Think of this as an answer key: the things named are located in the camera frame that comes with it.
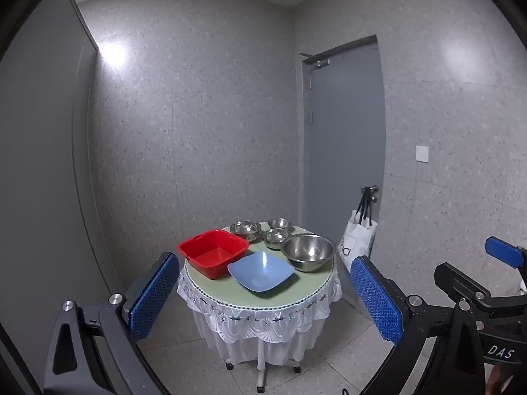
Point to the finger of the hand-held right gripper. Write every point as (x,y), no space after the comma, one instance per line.
(457,282)
(504,251)

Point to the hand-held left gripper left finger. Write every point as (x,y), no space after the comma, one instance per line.
(152,296)

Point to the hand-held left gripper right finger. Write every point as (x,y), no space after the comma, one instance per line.
(376,300)

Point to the red plastic basin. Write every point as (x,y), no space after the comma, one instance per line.
(210,253)

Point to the large steel bowl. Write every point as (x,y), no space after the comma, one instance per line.
(308,251)

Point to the blue square bowl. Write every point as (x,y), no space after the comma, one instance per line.
(261,271)

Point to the small steel bowl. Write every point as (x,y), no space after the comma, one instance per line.
(246,229)
(276,238)
(280,224)

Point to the person's right hand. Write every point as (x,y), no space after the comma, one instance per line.
(493,382)

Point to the white tote bag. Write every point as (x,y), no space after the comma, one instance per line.
(357,240)

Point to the white table stand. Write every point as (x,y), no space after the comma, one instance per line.
(260,368)

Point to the grey door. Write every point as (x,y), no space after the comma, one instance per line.
(343,131)

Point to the metal door closer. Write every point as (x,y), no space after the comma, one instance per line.
(317,59)

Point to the white wall switch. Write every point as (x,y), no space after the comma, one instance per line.
(422,153)

